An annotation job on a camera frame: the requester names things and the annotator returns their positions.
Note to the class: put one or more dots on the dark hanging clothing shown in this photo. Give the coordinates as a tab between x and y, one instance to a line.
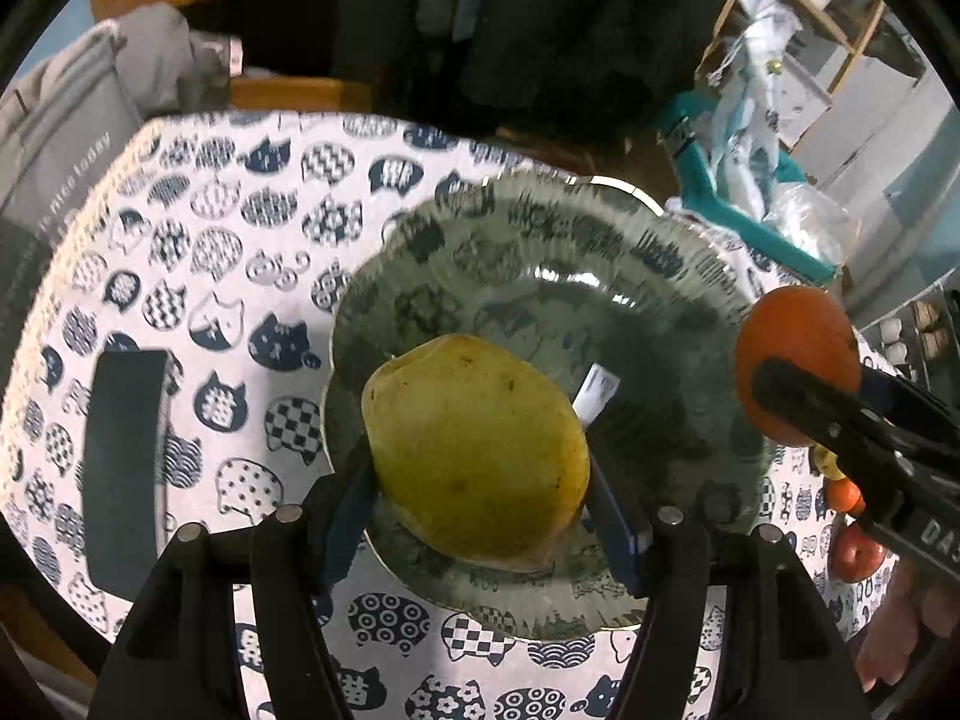
525	30

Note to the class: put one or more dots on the large orange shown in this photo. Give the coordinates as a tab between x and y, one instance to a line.
795	330

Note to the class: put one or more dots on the teal cardboard box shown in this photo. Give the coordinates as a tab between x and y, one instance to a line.
701	172

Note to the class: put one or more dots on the black smartphone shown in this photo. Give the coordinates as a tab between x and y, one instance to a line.
124	465

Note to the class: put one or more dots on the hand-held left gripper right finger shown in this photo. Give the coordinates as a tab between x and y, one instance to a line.
613	529

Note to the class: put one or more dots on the light grey garment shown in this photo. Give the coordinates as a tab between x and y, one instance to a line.
52	82

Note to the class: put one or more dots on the small yellow fruit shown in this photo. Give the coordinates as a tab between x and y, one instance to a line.
825	463

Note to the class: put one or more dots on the grey tote bag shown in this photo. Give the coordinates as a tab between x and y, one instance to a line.
67	165

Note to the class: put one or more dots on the clear plastic bag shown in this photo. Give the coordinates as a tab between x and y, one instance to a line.
810	225

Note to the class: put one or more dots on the dark grey garment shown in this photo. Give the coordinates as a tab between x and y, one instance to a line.
172	52

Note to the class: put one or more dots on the person's right hand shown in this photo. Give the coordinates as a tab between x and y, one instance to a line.
900	630

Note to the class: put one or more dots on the small tangerine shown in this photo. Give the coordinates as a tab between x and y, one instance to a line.
844	496

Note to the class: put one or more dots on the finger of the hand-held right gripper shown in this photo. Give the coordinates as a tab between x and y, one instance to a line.
907	409
817	405

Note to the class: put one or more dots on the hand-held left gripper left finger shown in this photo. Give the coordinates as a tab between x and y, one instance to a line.
351	514

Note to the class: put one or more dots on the cat print tablecloth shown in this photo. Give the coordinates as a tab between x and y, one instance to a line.
225	240

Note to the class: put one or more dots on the scalloped glass fruit plate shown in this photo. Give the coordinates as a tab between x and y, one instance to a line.
570	300

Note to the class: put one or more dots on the wooden shelf rack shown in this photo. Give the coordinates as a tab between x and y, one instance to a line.
855	37

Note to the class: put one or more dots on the yellow-green pear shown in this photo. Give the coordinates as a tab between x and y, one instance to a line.
472	450

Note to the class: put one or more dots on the red apple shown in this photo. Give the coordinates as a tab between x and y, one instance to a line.
855	553

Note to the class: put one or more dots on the white teal plastic bag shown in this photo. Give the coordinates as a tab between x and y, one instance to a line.
754	90

